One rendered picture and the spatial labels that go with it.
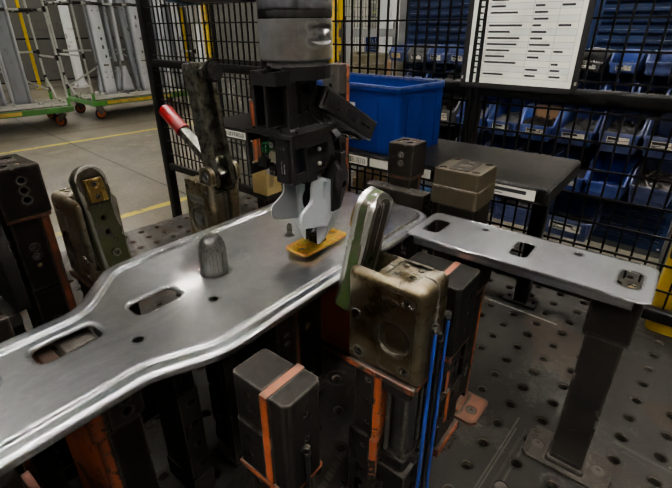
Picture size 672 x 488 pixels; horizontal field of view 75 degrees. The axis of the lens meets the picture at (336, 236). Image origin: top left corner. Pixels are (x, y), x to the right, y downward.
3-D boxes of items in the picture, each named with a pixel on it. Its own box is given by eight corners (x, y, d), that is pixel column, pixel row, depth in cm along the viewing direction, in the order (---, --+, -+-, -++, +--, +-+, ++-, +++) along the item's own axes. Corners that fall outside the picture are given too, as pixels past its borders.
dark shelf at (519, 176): (546, 208, 69) (550, 190, 68) (199, 132, 120) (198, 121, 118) (578, 175, 85) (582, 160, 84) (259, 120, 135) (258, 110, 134)
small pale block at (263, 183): (278, 351, 83) (265, 165, 68) (265, 344, 85) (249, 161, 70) (291, 342, 86) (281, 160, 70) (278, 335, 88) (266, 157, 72)
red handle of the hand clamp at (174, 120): (213, 174, 63) (152, 103, 67) (209, 184, 65) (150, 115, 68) (236, 167, 66) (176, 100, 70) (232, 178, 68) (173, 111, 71)
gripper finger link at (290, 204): (265, 244, 55) (262, 174, 51) (297, 228, 59) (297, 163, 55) (282, 252, 54) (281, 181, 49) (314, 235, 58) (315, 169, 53)
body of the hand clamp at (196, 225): (232, 372, 78) (208, 185, 63) (209, 356, 82) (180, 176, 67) (257, 355, 83) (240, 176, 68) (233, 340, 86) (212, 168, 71)
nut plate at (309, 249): (306, 257, 53) (306, 249, 53) (284, 249, 55) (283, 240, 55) (348, 235, 59) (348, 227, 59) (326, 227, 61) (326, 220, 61)
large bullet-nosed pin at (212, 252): (214, 292, 50) (206, 240, 47) (197, 283, 52) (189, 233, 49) (235, 281, 52) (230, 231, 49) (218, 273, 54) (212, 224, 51)
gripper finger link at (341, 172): (310, 207, 54) (304, 137, 50) (320, 203, 55) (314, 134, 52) (340, 214, 51) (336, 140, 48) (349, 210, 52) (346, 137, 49)
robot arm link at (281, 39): (293, 18, 49) (352, 17, 44) (295, 62, 51) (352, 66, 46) (241, 19, 44) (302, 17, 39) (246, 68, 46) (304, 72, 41)
